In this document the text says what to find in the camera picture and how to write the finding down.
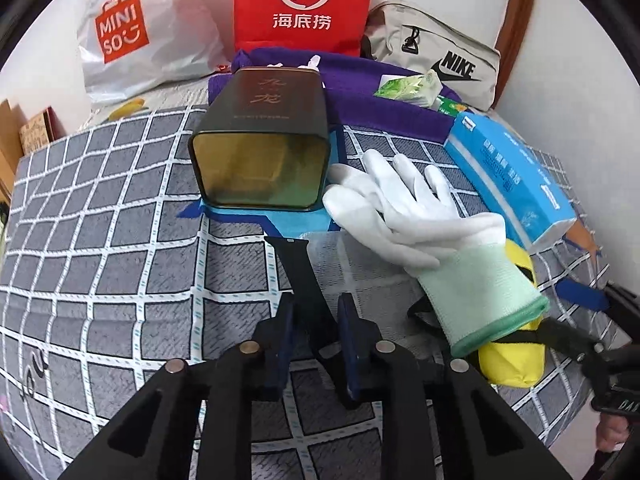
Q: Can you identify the white plastic shopping bag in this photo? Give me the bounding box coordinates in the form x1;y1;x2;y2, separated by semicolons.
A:
76;0;226;106

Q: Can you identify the white tissue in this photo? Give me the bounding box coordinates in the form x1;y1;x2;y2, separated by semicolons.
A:
267;54;322;74

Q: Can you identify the brown cardboard box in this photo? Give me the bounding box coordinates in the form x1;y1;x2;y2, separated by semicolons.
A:
19;106;68;153

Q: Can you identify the wooden door frame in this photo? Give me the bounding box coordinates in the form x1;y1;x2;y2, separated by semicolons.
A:
492;0;541;111

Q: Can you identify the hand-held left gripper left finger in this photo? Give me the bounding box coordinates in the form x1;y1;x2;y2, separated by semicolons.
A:
57;292;296;480

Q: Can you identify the white work glove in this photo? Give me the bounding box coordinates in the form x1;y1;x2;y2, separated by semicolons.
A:
322;150;550;358

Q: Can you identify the white fruit-print mat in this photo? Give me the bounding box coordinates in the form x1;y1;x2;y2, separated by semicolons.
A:
90;85;213;126

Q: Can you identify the yellow pouch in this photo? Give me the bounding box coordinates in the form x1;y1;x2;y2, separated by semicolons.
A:
407;240;551;388

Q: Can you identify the pale green tissue pack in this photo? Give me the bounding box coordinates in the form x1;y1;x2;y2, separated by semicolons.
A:
375;72;442;109

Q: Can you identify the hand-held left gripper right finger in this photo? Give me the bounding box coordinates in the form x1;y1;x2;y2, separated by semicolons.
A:
337;292;573;480

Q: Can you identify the green plastic packet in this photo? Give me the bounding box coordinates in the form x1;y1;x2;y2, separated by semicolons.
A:
434;94;469;117

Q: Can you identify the grey waist bag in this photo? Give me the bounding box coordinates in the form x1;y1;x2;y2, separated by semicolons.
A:
362;0;502;111

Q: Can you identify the blue tape strip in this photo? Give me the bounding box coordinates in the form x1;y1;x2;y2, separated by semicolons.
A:
555;279;609;313

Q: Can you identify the blue tissue pack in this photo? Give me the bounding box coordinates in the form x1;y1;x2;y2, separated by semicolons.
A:
444;112;578;256

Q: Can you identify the black strap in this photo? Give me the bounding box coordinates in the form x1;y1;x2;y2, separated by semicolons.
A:
264;236;346;361

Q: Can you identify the purple towel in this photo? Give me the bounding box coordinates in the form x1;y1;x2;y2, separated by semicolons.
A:
207;47;463;143

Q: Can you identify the dark green tin box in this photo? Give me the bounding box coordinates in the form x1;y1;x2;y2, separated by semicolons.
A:
188;66;332;212

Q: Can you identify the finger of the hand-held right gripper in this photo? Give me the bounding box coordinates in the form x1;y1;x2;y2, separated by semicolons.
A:
537;316;609;367
606;281;640;319

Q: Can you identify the person's right hand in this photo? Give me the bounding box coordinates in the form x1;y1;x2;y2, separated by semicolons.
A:
596;409;632;454

